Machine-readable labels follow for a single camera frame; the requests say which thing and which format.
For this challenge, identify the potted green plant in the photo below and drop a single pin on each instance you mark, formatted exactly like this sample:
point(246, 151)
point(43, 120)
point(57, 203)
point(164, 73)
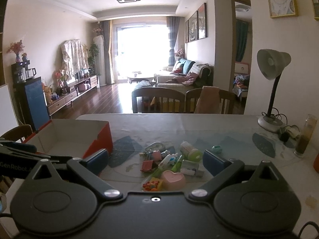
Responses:
point(93, 54)

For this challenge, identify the grey curtain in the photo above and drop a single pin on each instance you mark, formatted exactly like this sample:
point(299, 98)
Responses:
point(173, 39)
point(106, 52)

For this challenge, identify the dark framed picture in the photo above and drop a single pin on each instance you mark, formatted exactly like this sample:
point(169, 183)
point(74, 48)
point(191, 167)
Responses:
point(192, 27)
point(202, 21)
point(186, 31)

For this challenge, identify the black power adapter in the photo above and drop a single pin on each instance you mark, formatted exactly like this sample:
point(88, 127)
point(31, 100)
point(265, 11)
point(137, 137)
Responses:
point(284, 135)

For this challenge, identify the yellow chair cushion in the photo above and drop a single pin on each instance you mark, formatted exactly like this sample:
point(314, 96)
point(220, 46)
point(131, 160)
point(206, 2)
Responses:
point(169, 105)

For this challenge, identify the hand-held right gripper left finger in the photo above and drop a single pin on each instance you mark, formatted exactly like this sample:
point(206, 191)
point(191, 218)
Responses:
point(96, 160)

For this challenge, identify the black cabinet with blue front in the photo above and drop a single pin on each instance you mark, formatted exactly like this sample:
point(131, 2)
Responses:
point(32, 102)

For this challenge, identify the small items beside box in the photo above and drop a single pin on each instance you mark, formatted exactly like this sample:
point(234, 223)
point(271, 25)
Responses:
point(168, 161)

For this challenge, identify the white green small box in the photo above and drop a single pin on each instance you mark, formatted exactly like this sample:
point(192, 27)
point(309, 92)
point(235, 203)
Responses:
point(190, 167)

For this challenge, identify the vase with pink flowers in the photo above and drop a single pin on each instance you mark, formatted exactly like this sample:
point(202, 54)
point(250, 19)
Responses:
point(17, 48)

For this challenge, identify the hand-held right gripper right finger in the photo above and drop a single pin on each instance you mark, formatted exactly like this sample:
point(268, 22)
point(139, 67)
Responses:
point(211, 161)

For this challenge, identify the pink flower bouquet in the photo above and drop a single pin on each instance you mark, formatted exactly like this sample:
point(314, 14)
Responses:
point(59, 76)

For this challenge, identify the green round bottle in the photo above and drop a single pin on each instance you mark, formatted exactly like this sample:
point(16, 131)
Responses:
point(195, 155)

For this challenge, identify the oval coffee table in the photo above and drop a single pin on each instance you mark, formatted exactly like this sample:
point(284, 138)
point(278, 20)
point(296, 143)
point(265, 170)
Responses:
point(139, 76)

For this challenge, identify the pink towel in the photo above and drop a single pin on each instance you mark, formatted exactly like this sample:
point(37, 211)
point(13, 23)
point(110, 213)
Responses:
point(208, 99)

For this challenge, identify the white standing air conditioner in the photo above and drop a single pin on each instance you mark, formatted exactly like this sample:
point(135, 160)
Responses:
point(98, 59)

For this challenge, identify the wooden television cabinet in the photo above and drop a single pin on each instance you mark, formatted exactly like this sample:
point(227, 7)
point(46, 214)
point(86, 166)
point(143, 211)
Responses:
point(67, 97)

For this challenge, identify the cloth-covered television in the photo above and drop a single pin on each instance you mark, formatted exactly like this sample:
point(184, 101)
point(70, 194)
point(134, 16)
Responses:
point(73, 57)

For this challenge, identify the pink patterned blanket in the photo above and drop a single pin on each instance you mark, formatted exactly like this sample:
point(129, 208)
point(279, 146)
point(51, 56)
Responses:
point(187, 79)

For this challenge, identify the black coffee maker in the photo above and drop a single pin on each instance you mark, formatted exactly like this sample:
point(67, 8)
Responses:
point(23, 72)

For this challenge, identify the blue beanbag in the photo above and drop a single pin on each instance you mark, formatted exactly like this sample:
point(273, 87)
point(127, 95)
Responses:
point(142, 84)

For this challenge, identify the orange yellow toy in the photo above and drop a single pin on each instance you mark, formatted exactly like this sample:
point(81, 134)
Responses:
point(152, 184)

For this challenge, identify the beige sofa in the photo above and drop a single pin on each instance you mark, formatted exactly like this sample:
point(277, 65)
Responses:
point(169, 79)

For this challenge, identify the teal cushion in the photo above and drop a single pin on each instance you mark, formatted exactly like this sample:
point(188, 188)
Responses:
point(188, 66)

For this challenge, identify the teal curtain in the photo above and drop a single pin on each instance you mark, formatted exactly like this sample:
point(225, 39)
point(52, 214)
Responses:
point(241, 41)

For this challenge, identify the stuffed toy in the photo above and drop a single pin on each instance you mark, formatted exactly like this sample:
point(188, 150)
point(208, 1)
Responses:
point(179, 52)

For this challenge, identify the tall glass jar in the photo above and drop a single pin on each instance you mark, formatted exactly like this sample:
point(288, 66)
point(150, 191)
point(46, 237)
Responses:
point(305, 137)

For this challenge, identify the grey correction tape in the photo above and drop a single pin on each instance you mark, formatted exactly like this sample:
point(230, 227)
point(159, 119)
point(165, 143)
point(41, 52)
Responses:
point(155, 146)

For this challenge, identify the pink heart-shaped box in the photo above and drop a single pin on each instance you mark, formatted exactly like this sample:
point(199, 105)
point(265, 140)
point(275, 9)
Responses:
point(173, 179)

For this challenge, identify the pink small toy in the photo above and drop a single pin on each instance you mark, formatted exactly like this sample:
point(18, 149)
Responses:
point(156, 155)

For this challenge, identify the dark wooden chair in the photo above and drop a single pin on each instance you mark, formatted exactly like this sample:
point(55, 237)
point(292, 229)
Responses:
point(228, 99)
point(157, 93)

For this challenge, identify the orange object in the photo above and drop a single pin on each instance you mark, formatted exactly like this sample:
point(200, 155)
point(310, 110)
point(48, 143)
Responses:
point(316, 164)

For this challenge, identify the white power strip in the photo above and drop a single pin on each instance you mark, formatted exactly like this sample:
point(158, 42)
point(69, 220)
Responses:
point(293, 130)

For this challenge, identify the teal round timer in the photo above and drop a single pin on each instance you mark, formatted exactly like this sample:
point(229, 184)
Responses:
point(216, 149)

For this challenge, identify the grey desk lamp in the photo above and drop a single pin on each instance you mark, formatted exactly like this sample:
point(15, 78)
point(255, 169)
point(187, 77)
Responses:
point(273, 62)

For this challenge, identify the white small bottle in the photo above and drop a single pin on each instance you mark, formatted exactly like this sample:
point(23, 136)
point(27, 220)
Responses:
point(185, 147)

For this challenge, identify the cardboard box with red sides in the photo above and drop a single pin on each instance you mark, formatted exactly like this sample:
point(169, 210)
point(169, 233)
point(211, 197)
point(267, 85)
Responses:
point(69, 134)

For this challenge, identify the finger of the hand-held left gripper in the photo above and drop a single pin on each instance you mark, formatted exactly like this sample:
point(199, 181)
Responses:
point(17, 145)
point(27, 154)

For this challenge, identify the brown slatted wooden chair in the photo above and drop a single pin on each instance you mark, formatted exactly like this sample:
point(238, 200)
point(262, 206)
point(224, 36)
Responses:
point(15, 132)

